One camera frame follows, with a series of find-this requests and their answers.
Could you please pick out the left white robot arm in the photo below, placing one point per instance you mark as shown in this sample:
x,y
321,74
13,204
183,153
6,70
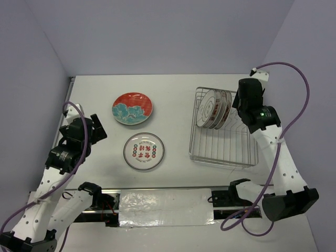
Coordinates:
x,y
38,225

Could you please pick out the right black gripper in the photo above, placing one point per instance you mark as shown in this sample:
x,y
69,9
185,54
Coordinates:
x,y
235,101

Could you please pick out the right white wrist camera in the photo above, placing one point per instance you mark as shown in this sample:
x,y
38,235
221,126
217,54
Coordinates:
x,y
259,74

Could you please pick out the white plate red characters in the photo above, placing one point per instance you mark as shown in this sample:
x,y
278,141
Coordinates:
x,y
143,151

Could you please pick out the white plate line drawing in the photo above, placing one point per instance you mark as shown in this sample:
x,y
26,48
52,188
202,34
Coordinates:
x,y
205,114

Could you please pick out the black metal base rail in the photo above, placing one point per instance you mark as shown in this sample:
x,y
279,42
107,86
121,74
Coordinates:
x,y
108,208

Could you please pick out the green rim lettered plate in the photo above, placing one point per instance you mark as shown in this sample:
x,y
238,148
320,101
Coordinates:
x,y
221,112

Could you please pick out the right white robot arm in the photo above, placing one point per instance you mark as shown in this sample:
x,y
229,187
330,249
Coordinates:
x,y
291,195

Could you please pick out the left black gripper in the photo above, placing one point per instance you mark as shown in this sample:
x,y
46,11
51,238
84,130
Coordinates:
x,y
98,133

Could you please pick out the silver foil tape sheet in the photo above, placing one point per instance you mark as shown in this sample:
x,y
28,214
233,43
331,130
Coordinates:
x,y
161,208

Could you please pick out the wire dish rack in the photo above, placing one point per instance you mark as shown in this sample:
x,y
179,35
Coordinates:
x,y
231,146

